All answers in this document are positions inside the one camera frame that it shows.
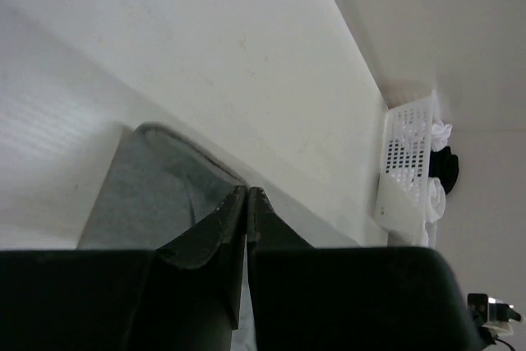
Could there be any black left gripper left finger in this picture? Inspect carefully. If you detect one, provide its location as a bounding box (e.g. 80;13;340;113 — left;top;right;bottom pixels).
1;186;247;350

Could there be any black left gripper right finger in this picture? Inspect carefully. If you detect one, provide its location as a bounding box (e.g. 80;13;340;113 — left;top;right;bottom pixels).
247;187;483;350

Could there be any grey tank top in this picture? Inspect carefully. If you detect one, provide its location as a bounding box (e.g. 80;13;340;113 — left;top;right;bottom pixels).
78;122;354;351

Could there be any white bundled tank top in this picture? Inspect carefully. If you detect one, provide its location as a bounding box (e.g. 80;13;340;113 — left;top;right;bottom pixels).
420;178;446;247

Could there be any white crumpled tank top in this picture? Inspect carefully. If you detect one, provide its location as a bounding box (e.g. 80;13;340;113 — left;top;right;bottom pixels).
431;121;452;152

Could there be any white perforated plastic basket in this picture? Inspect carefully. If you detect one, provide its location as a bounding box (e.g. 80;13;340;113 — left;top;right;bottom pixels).
374;95;435;245

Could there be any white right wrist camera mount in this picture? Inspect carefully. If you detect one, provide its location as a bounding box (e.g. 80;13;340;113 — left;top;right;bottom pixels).
467;293;525;336

